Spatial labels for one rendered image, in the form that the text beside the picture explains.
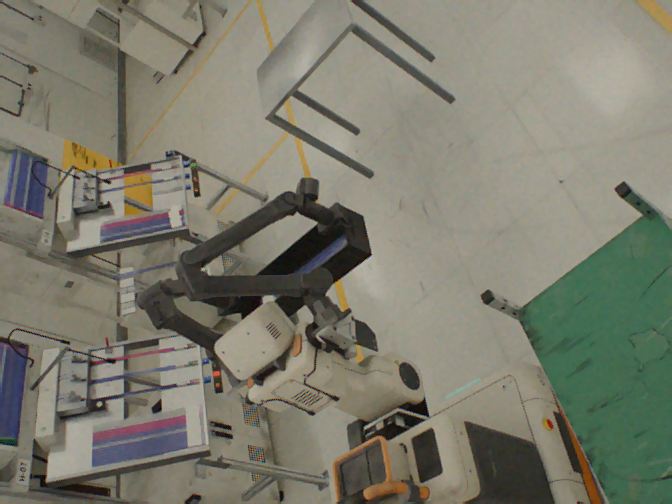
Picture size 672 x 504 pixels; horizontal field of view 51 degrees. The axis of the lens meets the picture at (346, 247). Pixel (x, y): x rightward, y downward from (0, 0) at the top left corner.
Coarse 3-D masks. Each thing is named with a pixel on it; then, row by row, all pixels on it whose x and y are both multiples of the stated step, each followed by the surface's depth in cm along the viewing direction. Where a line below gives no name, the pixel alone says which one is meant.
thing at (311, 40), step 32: (320, 0) 372; (352, 0) 376; (288, 32) 387; (320, 32) 359; (352, 32) 343; (288, 64) 373; (288, 96) 364; (448, 96) 384; (288, 128) 380; (352, 128) 441; (352, 160) 409
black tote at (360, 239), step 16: (352, 224) 233; (304, 240) 246; (320, 240) 248; (352, 240) 228; (368, 240) 235; (288, 256) 252; (304, 256) 254; (336, 256) 229; (352, 256) 230; (368, 256) 232; (272, 272) 259; (288, 272) 260; (336, 272) 236; (240, 304) 260; (256, 304) 266; (288, 304) 247; (304, 304) 249
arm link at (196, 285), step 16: (176, 272) 199; (192, 272) 193; (320, 272) 208; (192, 288) 192; (208, 288) 194; (224, 288) 196; (240, 288) 198; (256, 288) 200; (272, 288) 202; (288, 288) 204; (304, 288) 205; (320, 288) 206
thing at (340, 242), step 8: (336, 240) 241; (344, 240) 238; (328, 248) 243; (336, 248) 239; (320, 256) 245; (328, 256) 241; (304, 264) 250; (312, 264) 246; (320, 264) 243; (296, 272) 252; (304, 272) 248; (264, 296) 262; (272, 296) 258
